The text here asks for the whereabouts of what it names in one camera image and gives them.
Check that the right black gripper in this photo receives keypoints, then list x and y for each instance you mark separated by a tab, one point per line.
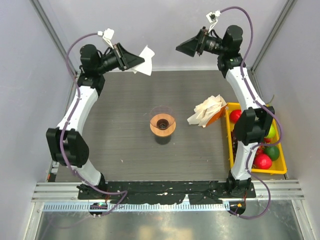
196	44

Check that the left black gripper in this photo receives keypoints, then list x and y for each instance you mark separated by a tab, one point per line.
126	60

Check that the white paper sheet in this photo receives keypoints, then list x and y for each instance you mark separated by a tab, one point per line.
146	67

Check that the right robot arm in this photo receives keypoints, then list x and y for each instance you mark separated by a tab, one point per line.
256	118

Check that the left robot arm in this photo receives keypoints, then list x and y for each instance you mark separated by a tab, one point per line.
66	143

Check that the white coffee filter stack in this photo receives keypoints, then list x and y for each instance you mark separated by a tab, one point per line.
205	110

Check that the red apple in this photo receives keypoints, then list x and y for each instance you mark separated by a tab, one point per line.
235	115

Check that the dark red grape bunch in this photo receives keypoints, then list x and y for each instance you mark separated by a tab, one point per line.
234	142

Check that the green pear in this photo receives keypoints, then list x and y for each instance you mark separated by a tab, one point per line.
271	133

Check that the small red cherries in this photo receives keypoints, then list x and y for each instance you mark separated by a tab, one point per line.
261	147

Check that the dark green fruit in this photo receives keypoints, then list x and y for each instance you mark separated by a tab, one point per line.
272	152

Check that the red pepper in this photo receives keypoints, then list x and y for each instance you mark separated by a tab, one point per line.
262	161

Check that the yellow plastic tray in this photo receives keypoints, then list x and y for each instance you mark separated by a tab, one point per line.
278	166

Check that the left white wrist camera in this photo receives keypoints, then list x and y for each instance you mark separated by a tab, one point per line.
107	36

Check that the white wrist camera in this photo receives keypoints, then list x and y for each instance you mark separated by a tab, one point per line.
107	36
212	17

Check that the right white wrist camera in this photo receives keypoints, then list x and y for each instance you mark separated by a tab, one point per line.
212	17

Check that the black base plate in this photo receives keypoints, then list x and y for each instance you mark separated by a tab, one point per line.
166	192

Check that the white slotted cable duct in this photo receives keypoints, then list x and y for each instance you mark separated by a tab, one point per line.
89	206

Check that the aluminium frame rail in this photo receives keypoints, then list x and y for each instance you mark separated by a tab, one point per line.
288	189

